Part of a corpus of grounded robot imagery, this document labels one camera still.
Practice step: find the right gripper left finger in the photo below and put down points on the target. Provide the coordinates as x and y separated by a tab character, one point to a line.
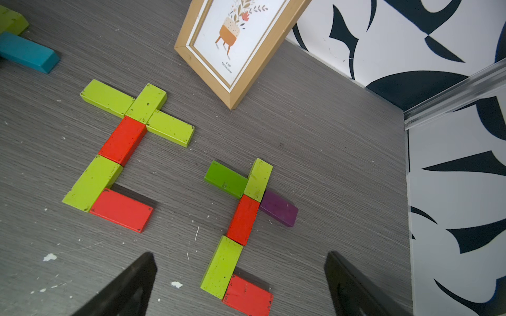
128	294

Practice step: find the red block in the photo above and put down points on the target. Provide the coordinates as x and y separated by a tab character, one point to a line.
243	220
122	210
247	298
123	141

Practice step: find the lime block top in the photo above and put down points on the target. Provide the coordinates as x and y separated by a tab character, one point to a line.
107	98

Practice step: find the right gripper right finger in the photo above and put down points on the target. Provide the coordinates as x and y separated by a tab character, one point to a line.
353	293

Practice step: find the teal block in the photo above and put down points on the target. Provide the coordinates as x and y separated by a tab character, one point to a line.
25	52

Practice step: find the lime block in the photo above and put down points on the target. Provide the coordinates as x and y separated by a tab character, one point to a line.
149	100
12	22
107	98
258	179
99	175
220	270
170	128

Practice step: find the green block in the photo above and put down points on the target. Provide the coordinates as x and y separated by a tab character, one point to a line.
226	179

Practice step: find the wooden picture frame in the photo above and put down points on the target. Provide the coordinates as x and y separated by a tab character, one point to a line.
229	43

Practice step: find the purple block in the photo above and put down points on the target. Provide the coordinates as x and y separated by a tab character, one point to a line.
279	208

